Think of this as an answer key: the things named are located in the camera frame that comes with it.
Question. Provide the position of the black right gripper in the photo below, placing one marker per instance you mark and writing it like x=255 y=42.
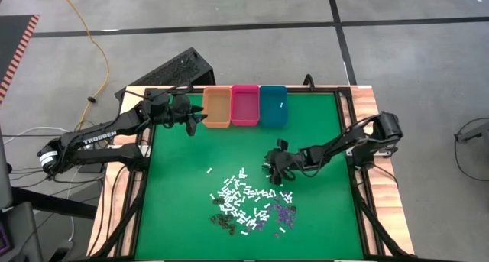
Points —
x=286 y=160

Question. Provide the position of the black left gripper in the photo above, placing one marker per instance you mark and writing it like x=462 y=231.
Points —
x=179 y=111

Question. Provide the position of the orange plastic bin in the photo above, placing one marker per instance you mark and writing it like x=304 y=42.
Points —
x=217 y=107

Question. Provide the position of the pink plastic bin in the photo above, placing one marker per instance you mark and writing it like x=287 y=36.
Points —
x=245 y=105

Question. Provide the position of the blue plastic bin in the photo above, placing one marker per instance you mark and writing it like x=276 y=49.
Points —
x=272 y=111

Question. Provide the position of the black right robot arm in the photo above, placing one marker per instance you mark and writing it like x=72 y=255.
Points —
x=336 y=143

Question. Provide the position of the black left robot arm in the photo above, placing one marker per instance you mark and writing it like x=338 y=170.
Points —
x=99 y=134

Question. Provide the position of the black perforated metal case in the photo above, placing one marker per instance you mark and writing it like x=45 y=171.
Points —
x=172 y=69

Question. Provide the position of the green table mat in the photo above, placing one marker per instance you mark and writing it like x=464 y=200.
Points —
x=324 y=224

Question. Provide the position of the wooden table side board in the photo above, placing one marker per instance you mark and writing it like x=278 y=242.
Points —
x=389 y=201
x=109 y=201

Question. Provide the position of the black floor bar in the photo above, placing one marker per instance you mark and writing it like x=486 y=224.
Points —
x=53 y=202

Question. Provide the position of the black mat orange striped edge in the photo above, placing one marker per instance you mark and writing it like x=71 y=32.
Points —
x=11 y=40

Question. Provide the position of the black table frame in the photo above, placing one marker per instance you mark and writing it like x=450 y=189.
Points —
x=324 y=90

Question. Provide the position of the black frame hook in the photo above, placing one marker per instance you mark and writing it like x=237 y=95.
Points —
x=308 y=80

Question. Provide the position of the grey metal post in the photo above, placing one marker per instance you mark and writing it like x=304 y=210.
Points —
x=4 y=170

